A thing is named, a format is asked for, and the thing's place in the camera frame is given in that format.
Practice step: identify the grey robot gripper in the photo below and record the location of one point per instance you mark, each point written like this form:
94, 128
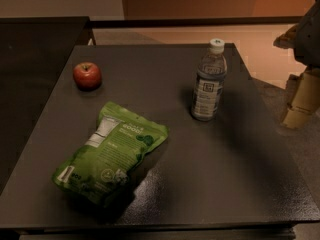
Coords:
309, 40

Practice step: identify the clear blue plastic water bottle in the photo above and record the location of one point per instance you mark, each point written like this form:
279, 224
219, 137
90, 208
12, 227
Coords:
211, 74

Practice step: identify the red apple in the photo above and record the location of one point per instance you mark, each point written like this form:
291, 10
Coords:
87, 76

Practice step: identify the green snack pouch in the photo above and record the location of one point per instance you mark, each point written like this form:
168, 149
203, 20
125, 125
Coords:
99, 170

